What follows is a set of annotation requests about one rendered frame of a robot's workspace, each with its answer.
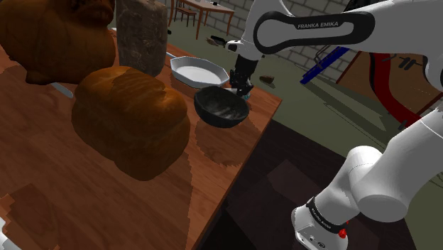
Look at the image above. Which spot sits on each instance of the wooden chair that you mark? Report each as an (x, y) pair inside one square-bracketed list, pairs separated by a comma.
[(185, 12)]

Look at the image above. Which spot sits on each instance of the large round brown bread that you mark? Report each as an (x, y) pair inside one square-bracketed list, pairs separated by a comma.
[(52, 38)]

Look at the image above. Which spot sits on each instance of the black bowl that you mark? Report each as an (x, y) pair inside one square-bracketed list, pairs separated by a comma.
[(221, 109)]

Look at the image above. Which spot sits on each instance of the small white teal object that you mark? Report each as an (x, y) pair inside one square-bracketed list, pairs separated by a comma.
[(244, 94)]

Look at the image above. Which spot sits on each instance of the brown bread loaf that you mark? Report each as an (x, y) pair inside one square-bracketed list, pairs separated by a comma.
[(128, 121)]

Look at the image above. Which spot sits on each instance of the small brown object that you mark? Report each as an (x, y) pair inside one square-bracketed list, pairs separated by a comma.
[(211, 41), (267, 79)]

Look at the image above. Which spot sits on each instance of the blue bar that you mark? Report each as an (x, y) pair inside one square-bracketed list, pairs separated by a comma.
[(323, 65)]

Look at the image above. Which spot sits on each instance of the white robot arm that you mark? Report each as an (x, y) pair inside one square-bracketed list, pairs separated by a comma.
[(380, 173)]

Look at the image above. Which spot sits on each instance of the tall grey-brown block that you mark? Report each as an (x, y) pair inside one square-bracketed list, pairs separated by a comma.
[(142, 34)]

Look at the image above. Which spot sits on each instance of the brown wooden side table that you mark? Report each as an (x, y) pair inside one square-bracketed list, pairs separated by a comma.
[(211, 8)]

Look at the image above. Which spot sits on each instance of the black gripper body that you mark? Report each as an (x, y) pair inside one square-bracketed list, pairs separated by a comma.
[(244, 71)]

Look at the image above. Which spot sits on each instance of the dark robot stand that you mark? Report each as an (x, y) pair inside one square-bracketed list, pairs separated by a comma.
[(277, 194)]

